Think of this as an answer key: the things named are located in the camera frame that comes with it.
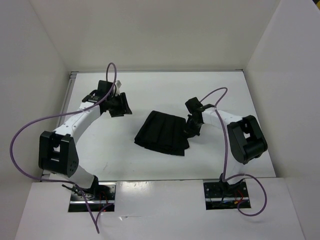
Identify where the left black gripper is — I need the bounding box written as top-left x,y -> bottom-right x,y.
106,92 -> 132,118

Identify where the black skirt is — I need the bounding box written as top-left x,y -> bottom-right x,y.
134,110 -> 190,156

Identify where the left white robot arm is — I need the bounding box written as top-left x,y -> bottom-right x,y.
38,80 -> 132,200

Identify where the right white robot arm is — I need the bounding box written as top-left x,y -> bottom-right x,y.
184,97 -> 268,197

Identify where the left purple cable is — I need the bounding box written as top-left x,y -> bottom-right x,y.
9,62 -> 119,234

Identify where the purple cable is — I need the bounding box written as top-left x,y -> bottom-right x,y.
199,87 -> 268,217
9,62 -> 119,234

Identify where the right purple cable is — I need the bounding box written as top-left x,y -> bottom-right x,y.
199,87 -> 268,217

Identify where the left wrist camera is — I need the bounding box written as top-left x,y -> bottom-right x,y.
114,80 -> 122,95

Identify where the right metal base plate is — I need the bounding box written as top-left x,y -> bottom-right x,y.
203,180 -> 251,210

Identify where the metal base plate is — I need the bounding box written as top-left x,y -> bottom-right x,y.
68,181 -> 117,213
203,180 -> 251,210

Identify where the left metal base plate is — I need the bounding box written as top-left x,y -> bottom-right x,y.
68,181 -> 117,213

